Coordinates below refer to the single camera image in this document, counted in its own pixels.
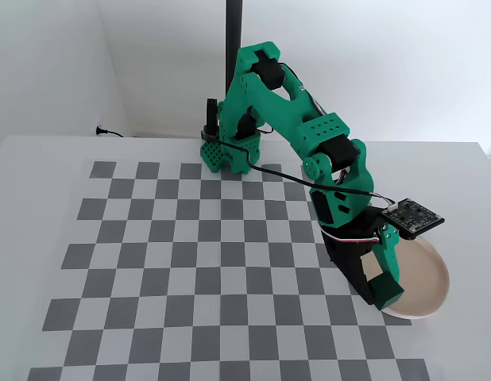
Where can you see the beige round plate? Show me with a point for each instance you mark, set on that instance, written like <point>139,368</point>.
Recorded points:
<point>420,278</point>

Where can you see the black wrist camera board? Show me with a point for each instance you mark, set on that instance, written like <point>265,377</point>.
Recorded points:
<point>412,216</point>

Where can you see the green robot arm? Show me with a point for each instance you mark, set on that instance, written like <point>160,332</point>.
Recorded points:
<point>277,103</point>

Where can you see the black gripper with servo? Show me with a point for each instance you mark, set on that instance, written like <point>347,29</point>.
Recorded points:
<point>350,247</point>

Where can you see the black vertical pole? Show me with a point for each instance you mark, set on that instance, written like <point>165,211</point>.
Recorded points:
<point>234,39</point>

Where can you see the grey white checkerboard mat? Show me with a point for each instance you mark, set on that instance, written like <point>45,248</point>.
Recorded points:
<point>190,258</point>

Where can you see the green cube dice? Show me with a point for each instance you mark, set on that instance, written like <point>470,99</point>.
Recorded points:
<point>384,295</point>

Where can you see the black table clamp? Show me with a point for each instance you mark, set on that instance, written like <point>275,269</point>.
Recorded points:
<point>211,115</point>

